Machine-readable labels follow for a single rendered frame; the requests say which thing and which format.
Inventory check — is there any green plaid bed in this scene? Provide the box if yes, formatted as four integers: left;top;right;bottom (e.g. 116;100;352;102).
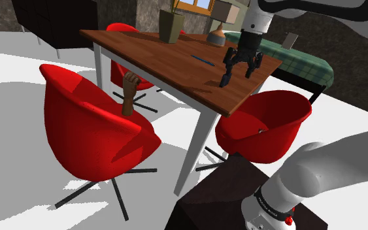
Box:
223;31;335;105

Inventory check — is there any black cabinet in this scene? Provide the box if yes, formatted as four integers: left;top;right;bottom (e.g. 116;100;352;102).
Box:
10;0;99;59

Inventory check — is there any brown fist sculpture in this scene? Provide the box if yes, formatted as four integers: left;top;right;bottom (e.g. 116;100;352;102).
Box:
121;71;142;117

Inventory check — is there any dark robot stand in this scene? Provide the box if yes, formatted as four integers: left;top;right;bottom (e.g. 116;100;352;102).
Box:
164;152;329;230

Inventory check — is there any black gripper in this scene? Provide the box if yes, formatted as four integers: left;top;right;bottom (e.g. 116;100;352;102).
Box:
218;29;265;89

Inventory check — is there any grey flat box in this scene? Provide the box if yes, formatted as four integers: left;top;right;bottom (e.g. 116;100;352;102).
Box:
281;32;299;50

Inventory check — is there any table lamp with beige shade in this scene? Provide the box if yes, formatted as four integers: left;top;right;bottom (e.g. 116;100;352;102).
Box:
206;0;241;47

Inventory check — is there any olive vase with plant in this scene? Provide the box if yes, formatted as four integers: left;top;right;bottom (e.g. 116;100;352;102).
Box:
158;0;186;44

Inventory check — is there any wooden framed window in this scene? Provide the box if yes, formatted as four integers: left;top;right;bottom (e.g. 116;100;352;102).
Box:
178;0;216;17

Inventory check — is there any red tub chair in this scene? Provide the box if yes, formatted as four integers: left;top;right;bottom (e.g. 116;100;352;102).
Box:
195;90;312;172
39;63;162;222
106;22;159;114

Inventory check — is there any blue pen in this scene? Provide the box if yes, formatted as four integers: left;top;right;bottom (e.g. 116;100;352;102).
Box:
190;54;216;67

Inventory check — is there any wooden table with white legs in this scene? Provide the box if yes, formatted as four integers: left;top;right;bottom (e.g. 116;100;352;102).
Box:
79;29;282;197

